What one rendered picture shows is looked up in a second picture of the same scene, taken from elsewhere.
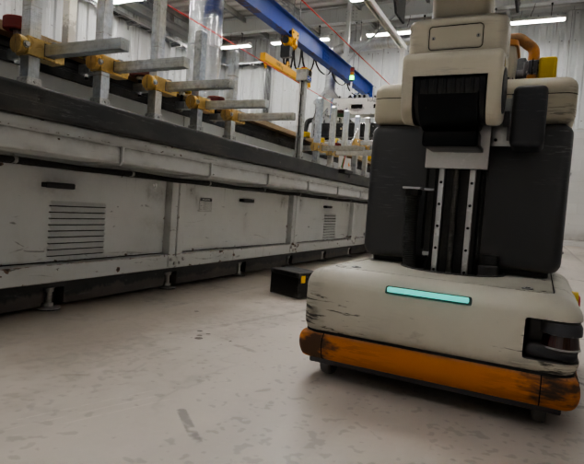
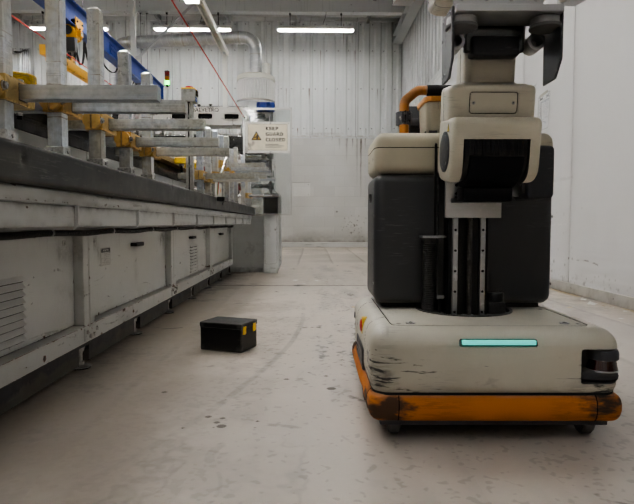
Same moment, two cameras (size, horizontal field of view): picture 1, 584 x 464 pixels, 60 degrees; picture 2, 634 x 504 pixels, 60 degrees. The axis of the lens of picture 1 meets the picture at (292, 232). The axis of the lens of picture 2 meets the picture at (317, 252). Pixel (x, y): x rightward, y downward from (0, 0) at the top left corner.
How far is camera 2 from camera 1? 0.70 m
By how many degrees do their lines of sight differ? 26
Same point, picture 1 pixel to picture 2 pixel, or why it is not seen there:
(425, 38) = (465, 101)
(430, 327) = (504, 371)
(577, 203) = not seen: hidden behind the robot
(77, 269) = (9, 370)
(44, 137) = (15, 208)
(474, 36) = (510, 103)
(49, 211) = not seen: outside the picture
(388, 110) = (391, 160)
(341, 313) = (417, 372)
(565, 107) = not seen: hidden behind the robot
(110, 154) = (67, 217)
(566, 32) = (352, 43)
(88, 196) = (7, 270)
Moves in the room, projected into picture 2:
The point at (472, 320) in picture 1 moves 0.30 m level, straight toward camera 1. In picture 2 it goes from (539, 359) to (619, 398)
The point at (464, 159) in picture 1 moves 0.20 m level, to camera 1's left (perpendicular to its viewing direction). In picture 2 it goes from (480, 209) to (423, 208)
